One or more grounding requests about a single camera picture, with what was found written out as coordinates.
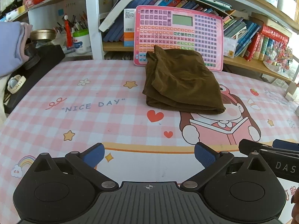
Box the row of thin blue books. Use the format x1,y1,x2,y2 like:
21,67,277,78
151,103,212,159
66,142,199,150
223,16,262,57

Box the flat red book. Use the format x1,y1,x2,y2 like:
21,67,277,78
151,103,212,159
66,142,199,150
260,24,292,43

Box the red tassel charm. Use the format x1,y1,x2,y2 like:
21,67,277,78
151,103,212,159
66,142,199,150
64,14,75,48

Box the white pen cup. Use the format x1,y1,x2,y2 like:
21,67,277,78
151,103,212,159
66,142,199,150
72,29,92,55

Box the white softcover book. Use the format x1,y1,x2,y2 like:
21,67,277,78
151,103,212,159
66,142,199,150
98,0,137,32

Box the black round jar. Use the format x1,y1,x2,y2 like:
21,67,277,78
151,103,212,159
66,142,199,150
23,43,41,70

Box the person's right hand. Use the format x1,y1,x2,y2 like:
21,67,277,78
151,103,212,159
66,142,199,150
292,189,299,224

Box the black flat stand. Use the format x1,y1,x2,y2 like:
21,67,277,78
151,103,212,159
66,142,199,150
5,44,66,115

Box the white shelf frame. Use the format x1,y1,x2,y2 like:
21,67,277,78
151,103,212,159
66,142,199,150
85,0,113,60

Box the thick red dictionary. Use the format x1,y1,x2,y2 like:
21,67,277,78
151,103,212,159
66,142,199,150
243,33,262,61

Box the lavender cloth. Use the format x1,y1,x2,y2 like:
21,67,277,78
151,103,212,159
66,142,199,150
0,21,33,78

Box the row of blue purple books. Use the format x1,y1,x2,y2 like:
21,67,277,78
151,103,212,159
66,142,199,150
103,0,226,43

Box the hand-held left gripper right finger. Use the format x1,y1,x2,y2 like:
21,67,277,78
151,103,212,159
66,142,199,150
180,142,277,190

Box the bunch of pens and pencils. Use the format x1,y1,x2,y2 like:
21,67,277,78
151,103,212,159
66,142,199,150
53,10,89,33

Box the colourful paper ornament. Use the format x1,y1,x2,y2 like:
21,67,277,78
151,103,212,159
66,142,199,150
263,41,295,73

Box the pink learning tablet toy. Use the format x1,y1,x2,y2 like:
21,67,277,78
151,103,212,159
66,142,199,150
133,5,224,71

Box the wooden shelf board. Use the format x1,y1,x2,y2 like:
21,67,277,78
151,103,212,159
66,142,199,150
103,43,292,83

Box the orange and white box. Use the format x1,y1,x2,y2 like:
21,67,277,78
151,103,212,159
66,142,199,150
123,8,136,47

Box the pink checked cartoon table mat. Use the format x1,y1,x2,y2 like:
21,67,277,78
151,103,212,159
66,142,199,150
0,59,299,224

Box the beige thick book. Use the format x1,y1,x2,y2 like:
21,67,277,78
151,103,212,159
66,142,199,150
251,12,293,32

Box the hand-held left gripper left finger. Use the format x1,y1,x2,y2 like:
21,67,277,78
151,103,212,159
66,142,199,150
24,142,119,191

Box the brown pants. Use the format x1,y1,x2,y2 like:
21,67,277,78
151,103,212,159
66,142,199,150
143,45,226,116

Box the white cloth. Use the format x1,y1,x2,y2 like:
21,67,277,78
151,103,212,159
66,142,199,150
0,75,10,122

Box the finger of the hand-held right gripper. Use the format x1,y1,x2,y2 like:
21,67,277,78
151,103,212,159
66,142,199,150
273,139,299,151
238,139,299,156

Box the white smartwatch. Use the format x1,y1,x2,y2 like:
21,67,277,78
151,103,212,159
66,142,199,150
7,74,27,94

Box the small white carton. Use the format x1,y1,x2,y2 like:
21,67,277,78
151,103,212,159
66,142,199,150
224,37,237,59

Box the gold metal bowl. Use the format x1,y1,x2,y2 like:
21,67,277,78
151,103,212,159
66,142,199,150
30,29,56,41

